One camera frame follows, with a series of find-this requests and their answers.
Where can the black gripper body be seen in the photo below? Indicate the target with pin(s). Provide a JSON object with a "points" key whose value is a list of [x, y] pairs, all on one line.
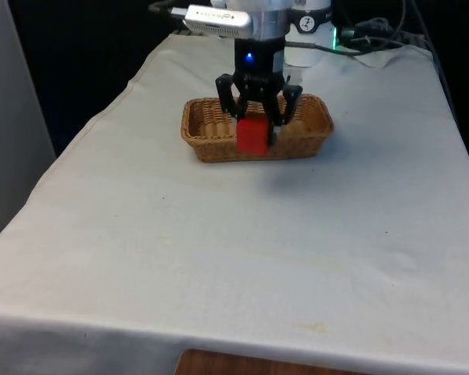
{"points": [[256, 64]]}

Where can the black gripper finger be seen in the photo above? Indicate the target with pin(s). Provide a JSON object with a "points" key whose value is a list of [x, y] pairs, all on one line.
{"points": [[230, 102], [281, 109]]}

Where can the red cube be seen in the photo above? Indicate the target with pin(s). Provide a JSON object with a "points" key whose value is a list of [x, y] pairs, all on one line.
{"points": [[251, 134]]}

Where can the wicker basket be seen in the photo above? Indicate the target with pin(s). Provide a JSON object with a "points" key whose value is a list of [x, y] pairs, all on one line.
{"points": [[211, 125]]}

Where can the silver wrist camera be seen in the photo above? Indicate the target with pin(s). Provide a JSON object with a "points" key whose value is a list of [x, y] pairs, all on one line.
{"points": [[219, 19]]}

